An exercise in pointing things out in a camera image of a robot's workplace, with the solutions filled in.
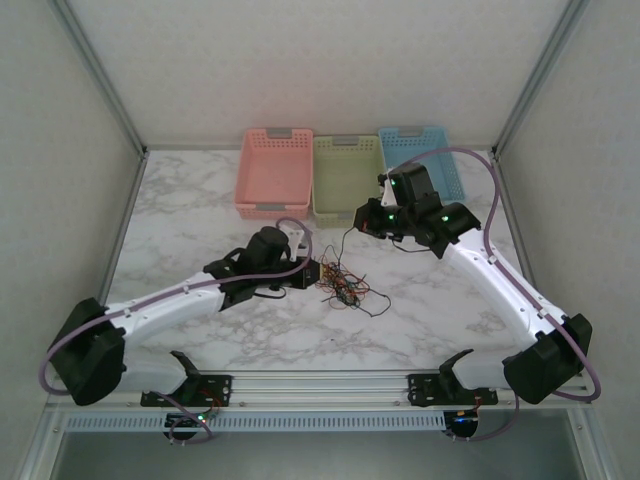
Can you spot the aluminium frame post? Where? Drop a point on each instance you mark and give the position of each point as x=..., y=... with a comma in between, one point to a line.
x=542, y=80
x=100, y=80

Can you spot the blue plastic basket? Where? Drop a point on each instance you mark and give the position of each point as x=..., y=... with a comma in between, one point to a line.
x=445, y=160

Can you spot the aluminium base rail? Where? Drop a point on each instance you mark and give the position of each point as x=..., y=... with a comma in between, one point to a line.
x=320, y=387

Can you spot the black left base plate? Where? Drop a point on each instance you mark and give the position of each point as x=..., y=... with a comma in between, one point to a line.
x=215, y=387

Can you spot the aluminium table side rail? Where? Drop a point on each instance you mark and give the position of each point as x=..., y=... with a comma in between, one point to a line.
x=515, y=220
x=122, y=220

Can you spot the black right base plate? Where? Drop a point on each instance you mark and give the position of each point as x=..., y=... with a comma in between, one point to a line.
x=425, y=389

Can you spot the pink plastic basket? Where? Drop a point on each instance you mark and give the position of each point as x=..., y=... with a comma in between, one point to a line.
x=272, y=170

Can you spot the small circuit board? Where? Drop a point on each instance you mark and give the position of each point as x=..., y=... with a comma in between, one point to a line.
x=462, y=422
x=192, y=421

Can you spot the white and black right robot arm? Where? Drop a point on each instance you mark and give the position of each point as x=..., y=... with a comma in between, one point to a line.
x=500, y=292

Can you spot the green plastic basket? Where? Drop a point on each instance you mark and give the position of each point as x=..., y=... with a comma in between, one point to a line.
x=347, y=175

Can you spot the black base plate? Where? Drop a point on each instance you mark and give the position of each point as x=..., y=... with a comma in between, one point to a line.
x=425, y=389
x=215, y=387

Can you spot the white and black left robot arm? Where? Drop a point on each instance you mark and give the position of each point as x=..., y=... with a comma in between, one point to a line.
x=165, y=310

